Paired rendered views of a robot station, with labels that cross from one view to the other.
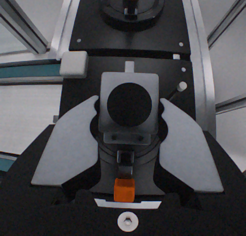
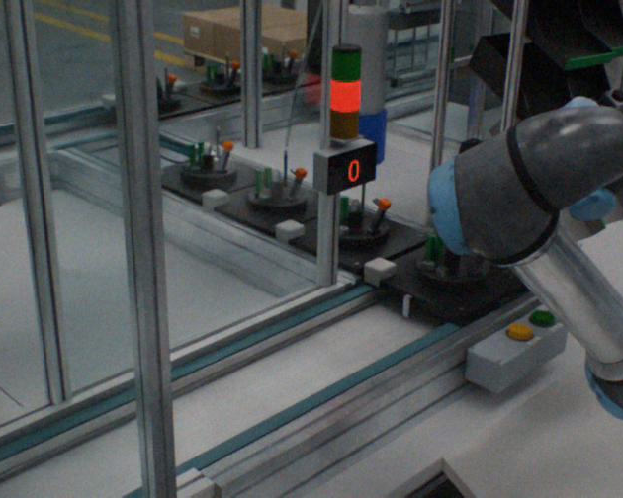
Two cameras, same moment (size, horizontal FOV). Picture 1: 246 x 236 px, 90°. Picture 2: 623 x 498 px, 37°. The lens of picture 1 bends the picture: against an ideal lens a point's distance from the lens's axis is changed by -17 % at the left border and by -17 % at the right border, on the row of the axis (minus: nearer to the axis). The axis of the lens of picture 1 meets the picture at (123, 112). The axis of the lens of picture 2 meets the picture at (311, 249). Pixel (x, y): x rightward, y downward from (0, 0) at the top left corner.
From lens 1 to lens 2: 1.73 m
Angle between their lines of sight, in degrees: 60
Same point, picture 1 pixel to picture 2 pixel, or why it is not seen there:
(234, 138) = not seen: hidden behind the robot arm
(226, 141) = not seen: hidden behind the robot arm
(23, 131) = (381, 345)
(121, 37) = (383, 250)
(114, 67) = (403, 262)
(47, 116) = (386, 326)
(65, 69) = (382, 267)
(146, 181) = (503, 285)
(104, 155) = (464, 279)
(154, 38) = (402, 241)
